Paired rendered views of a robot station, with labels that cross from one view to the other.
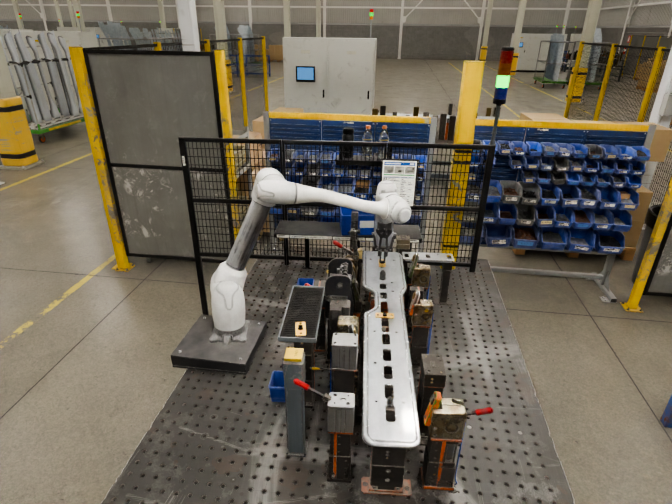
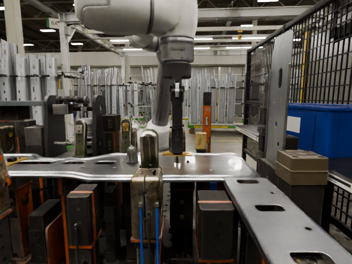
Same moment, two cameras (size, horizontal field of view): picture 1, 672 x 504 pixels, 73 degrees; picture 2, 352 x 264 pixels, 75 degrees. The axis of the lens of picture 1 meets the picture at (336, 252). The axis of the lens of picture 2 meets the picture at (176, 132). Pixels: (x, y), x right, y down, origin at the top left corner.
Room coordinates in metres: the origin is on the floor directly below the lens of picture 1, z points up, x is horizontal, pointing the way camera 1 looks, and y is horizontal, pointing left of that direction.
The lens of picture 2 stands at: (2.15, -0.87, 1.18)
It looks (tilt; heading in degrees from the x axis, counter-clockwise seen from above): 9 degrees down; 87
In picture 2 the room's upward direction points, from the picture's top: straight up
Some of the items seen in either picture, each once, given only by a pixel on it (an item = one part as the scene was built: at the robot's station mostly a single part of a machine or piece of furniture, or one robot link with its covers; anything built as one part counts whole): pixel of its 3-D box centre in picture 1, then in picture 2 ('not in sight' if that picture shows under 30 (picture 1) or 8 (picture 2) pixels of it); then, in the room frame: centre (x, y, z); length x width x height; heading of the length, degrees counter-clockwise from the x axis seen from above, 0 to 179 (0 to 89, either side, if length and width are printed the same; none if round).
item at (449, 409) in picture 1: (442, 444); not in sight; (1.12, -0.38, 0.88); 0.15 x 0.11 x 0.36; 87
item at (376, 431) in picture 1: (386, 319); (3, 164); (1.70, -0.23, 1.00); 1.38 x 0.22 x 0.02; 177
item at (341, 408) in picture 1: (340, 438); not in sight; (1.14, -0.02, 0.88); 0.11 x 0.10 x 0.36; 87
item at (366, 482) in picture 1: (388, 458); not in sight; (1.09, -0.19, 0.84); 0.18 x 0.06 x 0.29; 87
